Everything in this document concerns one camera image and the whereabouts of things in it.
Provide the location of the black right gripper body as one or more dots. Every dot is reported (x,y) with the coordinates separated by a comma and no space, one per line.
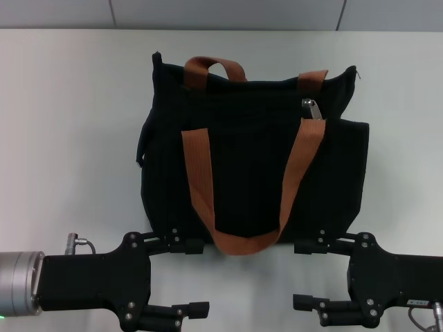
(391,280)

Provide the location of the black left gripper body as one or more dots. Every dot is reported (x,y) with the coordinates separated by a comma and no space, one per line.
(93,280)

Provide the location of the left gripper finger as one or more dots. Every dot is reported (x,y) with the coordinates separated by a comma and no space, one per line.
(173,311)
(173,246)

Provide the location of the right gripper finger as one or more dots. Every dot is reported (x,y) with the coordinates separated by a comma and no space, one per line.
(325,245)
(332,309)

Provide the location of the silver zipper pull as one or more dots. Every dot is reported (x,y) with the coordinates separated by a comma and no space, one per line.
(313,109)

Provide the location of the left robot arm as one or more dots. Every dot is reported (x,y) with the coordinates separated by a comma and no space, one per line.
(17,283)

